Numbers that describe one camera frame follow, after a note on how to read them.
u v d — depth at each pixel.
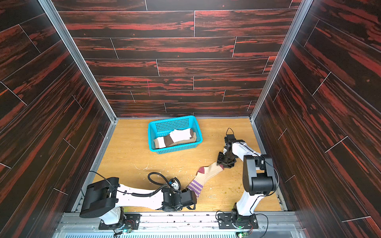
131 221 0.73
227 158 0.79
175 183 0.75
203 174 0.88
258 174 0.48
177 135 1.04
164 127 1.08
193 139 1.01
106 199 0.42
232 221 0.70
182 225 0.74
